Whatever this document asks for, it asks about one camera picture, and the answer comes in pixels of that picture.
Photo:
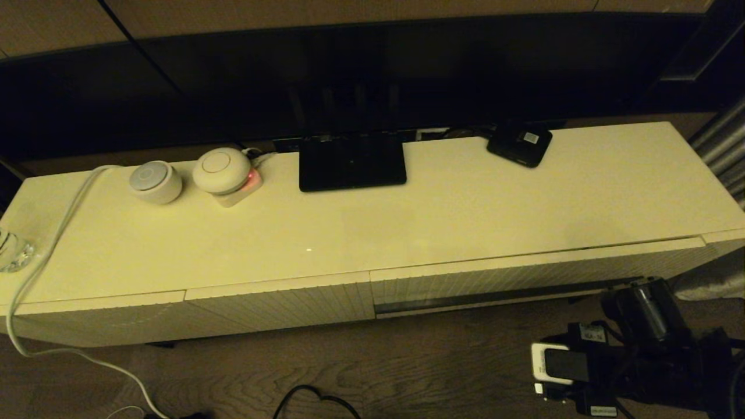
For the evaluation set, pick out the white power strip red light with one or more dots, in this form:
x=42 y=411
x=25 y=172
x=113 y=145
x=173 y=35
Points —
x=238 y=199

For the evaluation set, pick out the black television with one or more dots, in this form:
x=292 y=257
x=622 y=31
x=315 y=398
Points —
x=349 y=75

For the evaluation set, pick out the white ribbed drawer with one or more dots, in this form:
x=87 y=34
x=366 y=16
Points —
x=465 y=282

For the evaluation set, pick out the white dome device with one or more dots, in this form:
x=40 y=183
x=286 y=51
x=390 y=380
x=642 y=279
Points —
x=221 y=171

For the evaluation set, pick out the black set-top box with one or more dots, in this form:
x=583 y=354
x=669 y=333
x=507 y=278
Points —
x=519 y=145

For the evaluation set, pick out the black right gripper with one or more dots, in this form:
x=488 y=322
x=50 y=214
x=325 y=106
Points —
x=652 y=372

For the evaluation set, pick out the grey pleated curtain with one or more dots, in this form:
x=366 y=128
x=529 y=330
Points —
x=722 y=145

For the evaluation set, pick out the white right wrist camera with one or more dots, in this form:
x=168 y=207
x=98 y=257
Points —
x=538 y=361

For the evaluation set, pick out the white TV cabinet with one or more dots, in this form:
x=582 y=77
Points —
x=349 y=233

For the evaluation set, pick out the black television base plate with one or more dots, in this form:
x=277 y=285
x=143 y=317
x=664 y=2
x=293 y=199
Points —
x=352 y=166

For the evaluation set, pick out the white ribbed cabinet door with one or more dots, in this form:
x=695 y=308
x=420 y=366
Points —
x=279 y=305
x=105 y=323

